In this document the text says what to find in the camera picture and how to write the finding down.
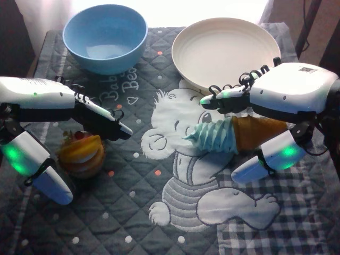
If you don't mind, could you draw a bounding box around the toy fruit tart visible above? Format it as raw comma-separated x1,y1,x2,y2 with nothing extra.
56,129,107,179

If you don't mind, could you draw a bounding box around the grey quilt with bear print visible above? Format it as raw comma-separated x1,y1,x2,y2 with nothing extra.
0,22,340,255

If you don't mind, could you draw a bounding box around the blue swirl ice cream cone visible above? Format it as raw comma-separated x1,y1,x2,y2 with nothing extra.
182,115,289,155

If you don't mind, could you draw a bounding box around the blue bowl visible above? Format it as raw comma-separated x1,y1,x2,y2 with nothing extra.
62,4,149,76

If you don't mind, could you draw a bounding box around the dark side cabinet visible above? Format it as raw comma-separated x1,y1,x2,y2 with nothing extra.
318,23,340,78

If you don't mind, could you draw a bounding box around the white round plate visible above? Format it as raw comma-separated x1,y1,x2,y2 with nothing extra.
171,17,282,93

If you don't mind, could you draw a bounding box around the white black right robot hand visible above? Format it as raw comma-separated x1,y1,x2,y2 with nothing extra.
199,56,340,184

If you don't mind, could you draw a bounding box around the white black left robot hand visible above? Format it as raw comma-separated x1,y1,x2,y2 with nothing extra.
0,75,133,206

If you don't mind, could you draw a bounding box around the black metal stand pole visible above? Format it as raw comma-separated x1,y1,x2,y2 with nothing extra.
294,0,324,60

